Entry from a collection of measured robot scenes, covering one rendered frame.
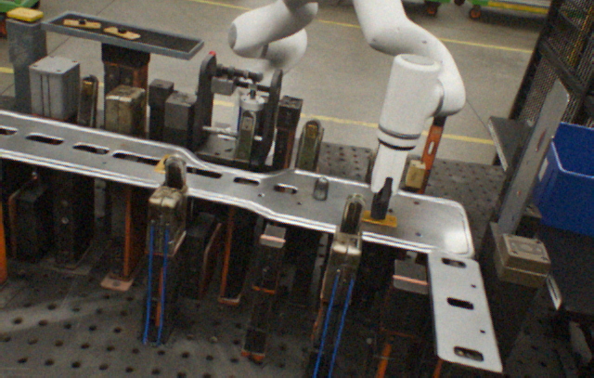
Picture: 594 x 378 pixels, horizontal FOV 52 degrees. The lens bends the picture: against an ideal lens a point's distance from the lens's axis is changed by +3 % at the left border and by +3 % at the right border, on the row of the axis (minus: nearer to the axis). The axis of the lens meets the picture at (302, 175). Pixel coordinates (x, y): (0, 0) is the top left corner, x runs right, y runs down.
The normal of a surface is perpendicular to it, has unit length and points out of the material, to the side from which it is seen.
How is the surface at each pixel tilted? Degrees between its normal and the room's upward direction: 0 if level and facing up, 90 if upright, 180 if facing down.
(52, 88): 90
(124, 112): 90
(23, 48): 90
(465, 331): 0
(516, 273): 89
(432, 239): 0
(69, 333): 0
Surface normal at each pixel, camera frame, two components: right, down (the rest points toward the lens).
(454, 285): 0.16, -0.87
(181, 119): -0.14, 0.46
